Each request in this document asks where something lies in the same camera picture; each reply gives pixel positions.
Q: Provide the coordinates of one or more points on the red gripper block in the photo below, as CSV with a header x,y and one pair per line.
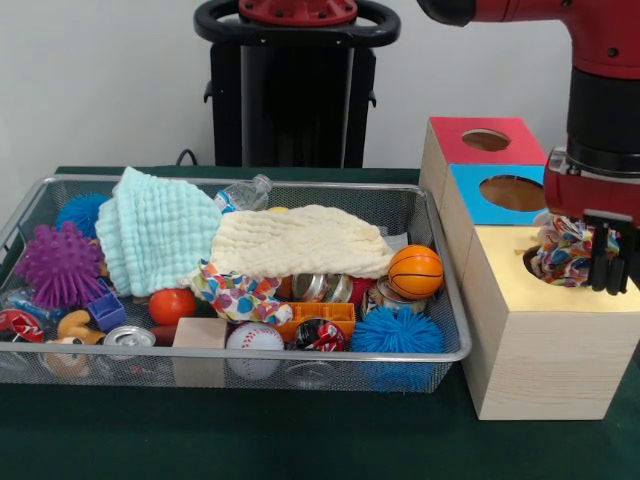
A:
x,y
590,197

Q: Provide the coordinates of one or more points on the polka-dot paper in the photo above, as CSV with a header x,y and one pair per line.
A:
x,y
565,255
235,295

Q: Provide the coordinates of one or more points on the wooden three-hole sorting box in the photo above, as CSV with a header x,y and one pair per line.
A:
x,y
540,360

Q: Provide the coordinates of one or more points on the silver mesh bin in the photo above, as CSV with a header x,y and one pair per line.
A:
x,y
125,377

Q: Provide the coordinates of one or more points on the orange toy basketball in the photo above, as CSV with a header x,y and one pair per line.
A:
x,y
416,272

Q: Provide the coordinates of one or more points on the blue fuzzy ball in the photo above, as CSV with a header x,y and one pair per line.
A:
x,y
80,212
397,332

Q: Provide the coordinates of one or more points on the cream cloth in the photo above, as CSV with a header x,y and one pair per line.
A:
x,y
300,240

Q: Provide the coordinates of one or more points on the dark green tablecloth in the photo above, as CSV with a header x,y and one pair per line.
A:
x,y
300,440

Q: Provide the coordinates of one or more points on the white toy baseball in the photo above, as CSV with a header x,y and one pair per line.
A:
x,y
255,337

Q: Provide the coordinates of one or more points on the plain wooden block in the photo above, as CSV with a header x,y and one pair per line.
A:
x,y
200,332

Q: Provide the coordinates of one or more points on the orange-red ball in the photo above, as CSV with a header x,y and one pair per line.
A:
x,y
172,306

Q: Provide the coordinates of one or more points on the mint green cloth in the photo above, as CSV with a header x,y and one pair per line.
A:
x,y
150,225

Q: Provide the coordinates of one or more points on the purple spiky ball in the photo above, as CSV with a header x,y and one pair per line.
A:
x,y
60,265

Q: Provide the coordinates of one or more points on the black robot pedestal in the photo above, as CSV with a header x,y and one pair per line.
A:
x,y
300,100

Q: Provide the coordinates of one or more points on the red robot base mount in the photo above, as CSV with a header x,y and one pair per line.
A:
x,y
300,12

